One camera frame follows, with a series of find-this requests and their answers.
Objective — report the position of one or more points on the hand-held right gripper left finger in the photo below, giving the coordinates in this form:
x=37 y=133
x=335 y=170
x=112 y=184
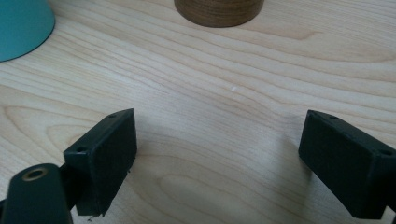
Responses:
x=102 y=165

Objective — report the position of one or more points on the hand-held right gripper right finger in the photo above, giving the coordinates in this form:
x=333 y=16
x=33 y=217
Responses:
x=345 y=168

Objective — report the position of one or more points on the teal bowl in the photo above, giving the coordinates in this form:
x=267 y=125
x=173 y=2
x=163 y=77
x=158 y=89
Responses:
x=21 y=28

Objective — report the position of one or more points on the brown wooden round container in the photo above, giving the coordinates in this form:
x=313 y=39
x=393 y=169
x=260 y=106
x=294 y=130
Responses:
x=219 y=12

